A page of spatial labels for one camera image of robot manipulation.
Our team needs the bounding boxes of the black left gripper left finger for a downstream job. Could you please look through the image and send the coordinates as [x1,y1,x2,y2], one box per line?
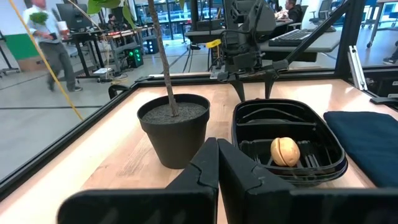
[57,137,220,224]

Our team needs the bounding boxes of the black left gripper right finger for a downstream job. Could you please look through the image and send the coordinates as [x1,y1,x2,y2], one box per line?
[216,138,398,224]

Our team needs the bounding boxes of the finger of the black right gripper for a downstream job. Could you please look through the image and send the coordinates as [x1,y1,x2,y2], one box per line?
[229,80,248,103]
[262,73,277,100]

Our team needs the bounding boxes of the tan round potato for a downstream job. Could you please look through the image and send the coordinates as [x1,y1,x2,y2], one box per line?
[270,137,301,168]

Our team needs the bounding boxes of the black plastic food container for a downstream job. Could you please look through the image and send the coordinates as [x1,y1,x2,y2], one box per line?
[231,98,348,187]

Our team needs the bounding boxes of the black keyboard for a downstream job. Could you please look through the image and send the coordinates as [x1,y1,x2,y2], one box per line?
[268,29,313,47]

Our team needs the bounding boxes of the small tree in black pot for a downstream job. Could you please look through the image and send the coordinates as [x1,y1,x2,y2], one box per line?
[86,0,211,170]

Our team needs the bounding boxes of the grey desk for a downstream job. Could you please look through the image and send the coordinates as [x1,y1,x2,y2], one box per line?
[185,26,343,63]

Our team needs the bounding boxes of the person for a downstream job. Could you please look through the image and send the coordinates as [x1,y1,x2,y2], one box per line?
[107,14,119,32]
[22,0,83,93]
[275,0,304,24]

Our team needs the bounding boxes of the black office chair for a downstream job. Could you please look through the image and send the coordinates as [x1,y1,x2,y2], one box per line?
[309,0,333,25]

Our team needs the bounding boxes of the computer tower green lights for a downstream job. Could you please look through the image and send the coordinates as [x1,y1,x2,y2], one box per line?
[126,46,144,68]

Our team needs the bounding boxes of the dark blue folded cloth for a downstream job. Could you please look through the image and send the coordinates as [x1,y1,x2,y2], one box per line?
[323,111,398,189]

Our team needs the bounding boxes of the black table clamp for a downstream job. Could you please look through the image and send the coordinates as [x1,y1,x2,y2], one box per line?
[108,84,130,100]
[369,96,398,106]

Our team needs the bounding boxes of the dark workbench desk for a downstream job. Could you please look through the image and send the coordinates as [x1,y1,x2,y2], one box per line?
[62,26,156,78]

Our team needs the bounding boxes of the black computer monitor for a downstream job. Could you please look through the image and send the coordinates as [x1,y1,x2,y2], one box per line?
[55,2,93,32]

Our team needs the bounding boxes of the cardboard box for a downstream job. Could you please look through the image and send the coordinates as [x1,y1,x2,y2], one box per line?
[17,55,47,72]

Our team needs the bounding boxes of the small green plant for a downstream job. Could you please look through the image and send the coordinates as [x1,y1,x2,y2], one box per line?
[29,11,49,26]

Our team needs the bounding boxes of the silver metal bracket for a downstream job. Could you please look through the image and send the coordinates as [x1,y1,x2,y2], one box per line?
[347,45,368,91]

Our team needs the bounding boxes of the yellow cable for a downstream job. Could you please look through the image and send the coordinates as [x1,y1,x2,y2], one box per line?
[8,0,84,121]

